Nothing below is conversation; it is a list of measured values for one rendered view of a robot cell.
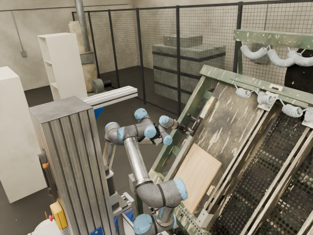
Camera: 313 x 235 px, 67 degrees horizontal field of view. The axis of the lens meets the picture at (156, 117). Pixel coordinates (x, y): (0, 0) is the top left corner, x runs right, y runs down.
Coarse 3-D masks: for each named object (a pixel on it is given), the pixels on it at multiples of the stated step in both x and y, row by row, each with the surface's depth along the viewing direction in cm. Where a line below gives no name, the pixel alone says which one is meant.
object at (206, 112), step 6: (204, 108) 223; (210, 108) 219; (204, 114) 220; (204, 120) 222; (198, 126) 221; (192, 138) 223; (186, 144) 225; (186, 150) 224; (180, 156) 226; (174, 162) 229; (180, 162) 226; (174, 168) 226; (168, 174) 230; (174, 174) 228
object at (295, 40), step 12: (240, 36) 232; (252, 36) 219; (264, 36) 209; (276, 36) 198; (288, 36) 189; (300, 36) 181; (312, 36) 173; (312, 48) 176; (240, 60) 249; (240, 72) 255
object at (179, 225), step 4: (148, 208) 226; (152, 208) 225; (156, 208) 220; (152, 212) 221; (176, 220) 205; (176, 224) 206; (180, 224) 199; (172, 228) 205; (176, 228) 203; (180, 228) 196; (184, 228) 194; (176, 232) 197; (180, 232) 195; (184, 232) 195
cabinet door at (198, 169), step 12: (192, 156) 217; (204, 156) 206; (180, 168) 223; (192, 168) 212; (204, 168) 202; (216, 168) 193; (192, 180) 208; (204, 180) 198; (192, 192) 203; (204, 192) 194; (192, 204) 199
